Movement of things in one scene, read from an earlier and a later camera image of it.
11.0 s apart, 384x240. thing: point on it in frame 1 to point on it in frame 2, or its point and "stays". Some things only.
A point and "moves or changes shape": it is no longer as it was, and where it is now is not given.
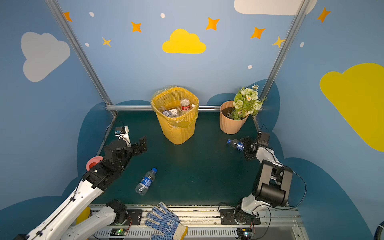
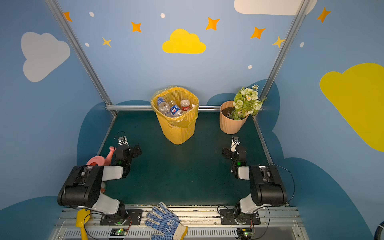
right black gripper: [250, 147] to [227, 152]
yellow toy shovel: [84, 215] stays
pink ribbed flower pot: [229, 126] stays
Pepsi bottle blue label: [235, 144] moves or changes shape
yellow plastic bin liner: [177, 106] stays
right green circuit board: [244, 233] stays
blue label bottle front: [141, 188] to [164, 106]
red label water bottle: [185, 104] stays
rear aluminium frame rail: [148, 108] stays
